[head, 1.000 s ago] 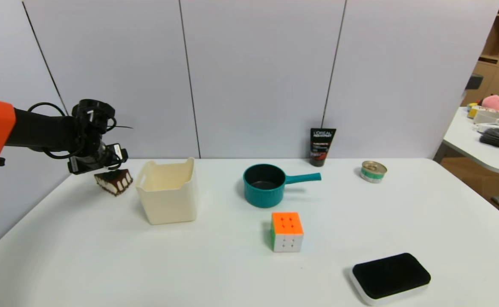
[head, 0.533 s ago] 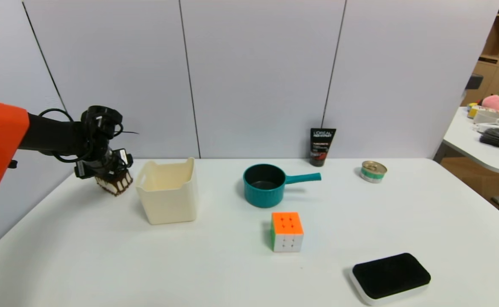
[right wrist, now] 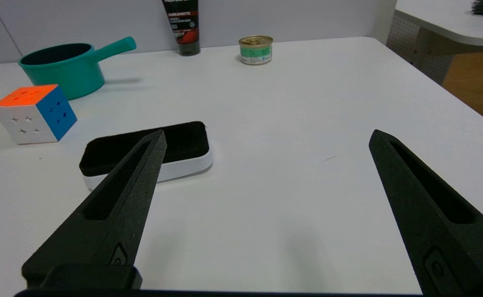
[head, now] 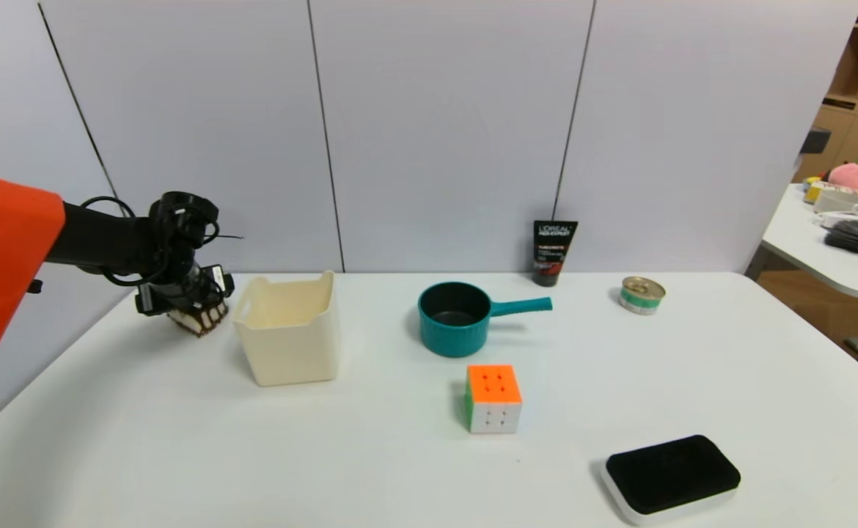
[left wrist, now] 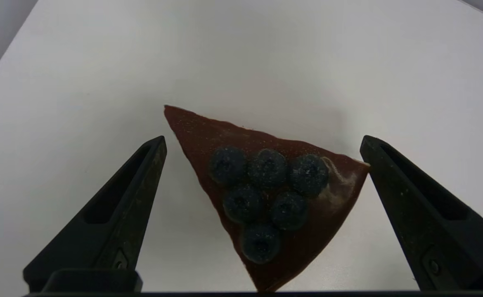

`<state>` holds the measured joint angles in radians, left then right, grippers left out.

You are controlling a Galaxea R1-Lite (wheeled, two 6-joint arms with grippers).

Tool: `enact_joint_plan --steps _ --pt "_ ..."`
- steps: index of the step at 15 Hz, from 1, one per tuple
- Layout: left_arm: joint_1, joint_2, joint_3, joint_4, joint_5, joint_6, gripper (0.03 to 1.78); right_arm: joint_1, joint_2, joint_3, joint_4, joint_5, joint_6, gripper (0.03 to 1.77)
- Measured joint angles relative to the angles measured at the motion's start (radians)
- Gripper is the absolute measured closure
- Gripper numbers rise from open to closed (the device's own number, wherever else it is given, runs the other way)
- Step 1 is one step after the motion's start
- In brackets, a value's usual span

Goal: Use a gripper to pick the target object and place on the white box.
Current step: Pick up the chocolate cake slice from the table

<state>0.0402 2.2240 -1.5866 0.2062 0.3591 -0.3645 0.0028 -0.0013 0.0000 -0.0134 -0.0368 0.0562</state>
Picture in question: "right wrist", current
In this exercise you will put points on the small green-label tin can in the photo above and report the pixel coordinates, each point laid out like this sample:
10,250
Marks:
256,53

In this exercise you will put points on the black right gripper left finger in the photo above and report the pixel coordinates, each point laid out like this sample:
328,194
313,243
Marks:
130,214

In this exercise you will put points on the black face wash tube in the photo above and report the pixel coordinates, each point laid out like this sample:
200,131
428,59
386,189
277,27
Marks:
183,29

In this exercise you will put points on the white side table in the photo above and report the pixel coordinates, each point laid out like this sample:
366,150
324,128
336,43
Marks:
443,20

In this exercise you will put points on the black and white eraser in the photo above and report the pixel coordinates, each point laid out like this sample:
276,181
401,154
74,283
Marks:
188,148

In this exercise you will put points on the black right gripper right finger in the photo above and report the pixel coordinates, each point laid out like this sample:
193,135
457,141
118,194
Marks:
423,214

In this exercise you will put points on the rubik's cube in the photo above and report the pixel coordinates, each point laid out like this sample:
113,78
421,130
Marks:
22,119

